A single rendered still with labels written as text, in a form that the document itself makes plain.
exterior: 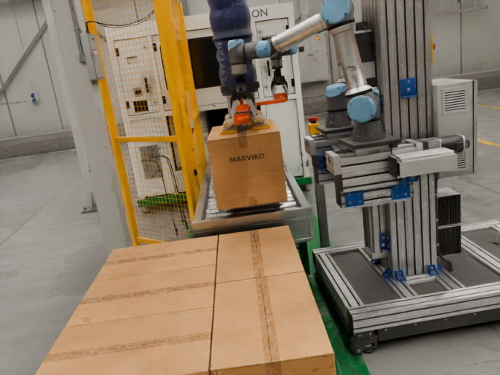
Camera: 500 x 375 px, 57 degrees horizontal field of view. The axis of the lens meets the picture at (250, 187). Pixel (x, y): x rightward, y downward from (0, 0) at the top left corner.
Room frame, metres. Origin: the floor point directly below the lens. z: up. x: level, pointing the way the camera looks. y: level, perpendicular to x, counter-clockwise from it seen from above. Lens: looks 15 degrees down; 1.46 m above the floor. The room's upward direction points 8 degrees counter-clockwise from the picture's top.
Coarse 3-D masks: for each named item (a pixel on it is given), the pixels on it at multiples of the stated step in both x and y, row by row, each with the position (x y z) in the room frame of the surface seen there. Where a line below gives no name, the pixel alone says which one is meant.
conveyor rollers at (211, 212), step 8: (288, 192) 3.11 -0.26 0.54; (208, 200) 3.19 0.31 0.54; (288, 200) 2.93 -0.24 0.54; (208, 208) 3.01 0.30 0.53; (216, 208) 2.94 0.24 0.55; (240, 208) 2.92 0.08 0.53; (248, 208) 2.85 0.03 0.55; (256, 208) 2.84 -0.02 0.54; (264, 208) 2.83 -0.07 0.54; (272, 208) 2.83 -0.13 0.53; (280, 208) 2.76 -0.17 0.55; (208, 216) 2.83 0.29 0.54; (216, 216) 2.83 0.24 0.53; (224, 216) 2.76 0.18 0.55; (232, 216) 2.75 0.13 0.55
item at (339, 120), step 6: (330, 114) 2.60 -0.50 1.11; (336, 114) 2.58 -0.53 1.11; (342, 114) 2.58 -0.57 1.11; (330, 120) 2.59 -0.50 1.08; (336, 120) 2.57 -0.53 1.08; (342, 120) 2.56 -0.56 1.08; (348, 120) 2.60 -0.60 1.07; (330, 126) 2.58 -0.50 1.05; (336, 126) 2.56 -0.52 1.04; (342, 126) 2.56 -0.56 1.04
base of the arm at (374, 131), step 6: (372, 120) 2.08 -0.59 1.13; (378, 120) 2.10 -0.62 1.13; (354, 126) 2.14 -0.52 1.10; (360, 126) 2.10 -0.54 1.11; (366, 126) 2.08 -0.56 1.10; (372, 126) 2.08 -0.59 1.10; (378, 126) 2.09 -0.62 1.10; (354, 132) 2.13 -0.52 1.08; (360, 132) 2.10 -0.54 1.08; (366, 132) 2.08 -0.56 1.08; (372, 132) 2.07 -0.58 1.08; (378, 132) 2.07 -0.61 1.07; (384, 132) 2.10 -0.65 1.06; (354, 138) 2.12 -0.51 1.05; (360, 138) 2.09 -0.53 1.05; (366, 138) 2.07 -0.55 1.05; (372, 138) 2.06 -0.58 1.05; (378, 138) 2.07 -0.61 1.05
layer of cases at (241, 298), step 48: (192, 240) 2.42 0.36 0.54; (240, 240) 2.32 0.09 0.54; (288, 240) 2.23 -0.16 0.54; (96, 288) 1.97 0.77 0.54; (144, 288) 1.91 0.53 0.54; (192, 288) 1.84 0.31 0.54; (240, 288) 1.78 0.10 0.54; (288, 288) 1.73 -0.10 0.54; (96, 336) 1.55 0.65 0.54; (144, 336) 1.51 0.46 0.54; (192, 336) 1.46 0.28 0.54; (240, 336) 1.42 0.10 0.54; (288, 336) 1.39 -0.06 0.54
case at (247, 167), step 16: (240, 128) 2.81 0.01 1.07; (272, 128) 2.62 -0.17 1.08; (208, 144) 2.49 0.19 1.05; (224, 144) 2.49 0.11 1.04; (240, 144) 2.48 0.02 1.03; (256, 144) 2.48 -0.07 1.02; (272, 144) 2.48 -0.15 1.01; (224, 160) 2.48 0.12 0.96; (240, 160) 2.48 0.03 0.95; (256, 160) 2.48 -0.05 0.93; (272, 160) 2.48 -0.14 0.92; (224, 176) 2.48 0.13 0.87; (240, 176) 2.48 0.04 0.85; (256, 176) 2.48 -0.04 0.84; (272, 176) 2.48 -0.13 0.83; (224, 192) 2.48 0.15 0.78; (240, 192) 2.48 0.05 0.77; (256, 192) 2.48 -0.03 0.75; (272, 192) 2.48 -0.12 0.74; (224, 208) 2.48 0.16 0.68
